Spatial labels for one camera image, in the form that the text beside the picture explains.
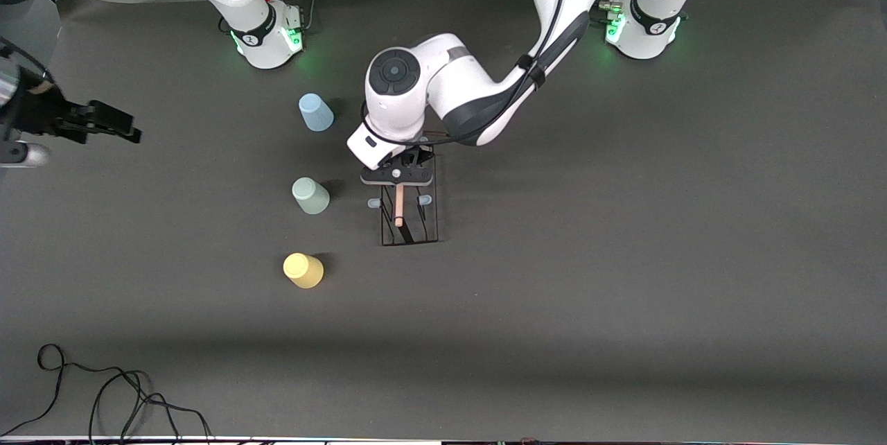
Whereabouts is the black wire cup holder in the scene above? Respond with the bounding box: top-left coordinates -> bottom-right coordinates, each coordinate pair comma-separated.
367,151 -> 441,247

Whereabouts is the pale green plastic cup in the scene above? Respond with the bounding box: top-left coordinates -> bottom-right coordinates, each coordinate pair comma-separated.
292,177 -> 331,216

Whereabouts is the yellow plastic cup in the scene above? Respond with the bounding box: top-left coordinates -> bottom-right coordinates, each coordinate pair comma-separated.
283,253 -> 324,289

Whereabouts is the light blue plastic cup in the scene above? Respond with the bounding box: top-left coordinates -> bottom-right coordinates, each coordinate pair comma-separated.
299,93 -> 335,132

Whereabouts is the dark grey table cover sheet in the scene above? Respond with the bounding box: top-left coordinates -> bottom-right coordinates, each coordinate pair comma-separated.
0,0 -> 887,440

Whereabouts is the loose black cable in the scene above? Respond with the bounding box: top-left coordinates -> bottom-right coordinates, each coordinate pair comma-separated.
0,344 -> 213,443

